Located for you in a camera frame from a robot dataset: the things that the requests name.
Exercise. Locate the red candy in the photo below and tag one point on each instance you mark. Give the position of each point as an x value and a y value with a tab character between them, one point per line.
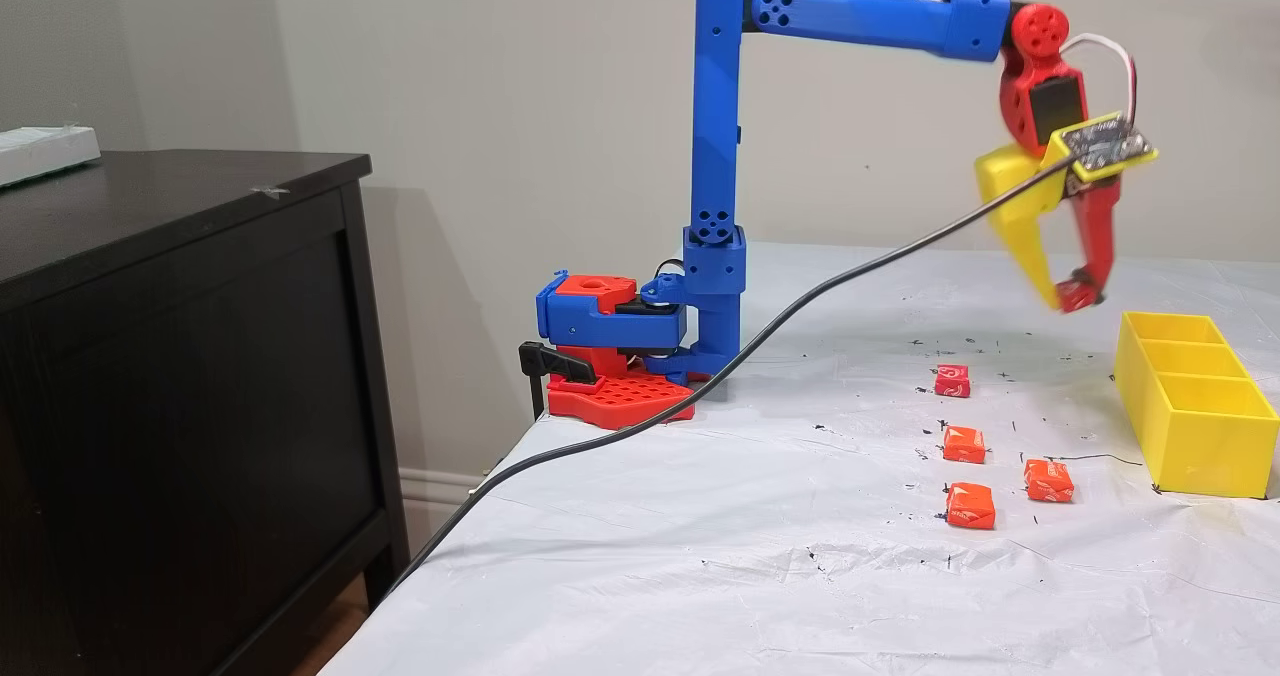
952	384
1078	297

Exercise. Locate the white flat box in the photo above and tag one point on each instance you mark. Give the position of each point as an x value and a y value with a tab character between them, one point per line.
45	154

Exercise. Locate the circuit board camera, yellow mount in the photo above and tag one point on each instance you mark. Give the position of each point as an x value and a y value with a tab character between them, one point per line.
1100	146

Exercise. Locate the yellow three-compartment box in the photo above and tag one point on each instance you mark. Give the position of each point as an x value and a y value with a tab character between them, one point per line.
1200	446

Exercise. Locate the white plastic table cover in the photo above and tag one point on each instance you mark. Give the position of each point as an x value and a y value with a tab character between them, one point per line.
700	556

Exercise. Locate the orange candy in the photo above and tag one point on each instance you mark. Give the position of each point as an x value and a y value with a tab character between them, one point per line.
970	506
1048	481
964	445

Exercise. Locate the black wooden cabinet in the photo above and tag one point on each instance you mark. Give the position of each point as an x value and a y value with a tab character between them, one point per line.
150	406

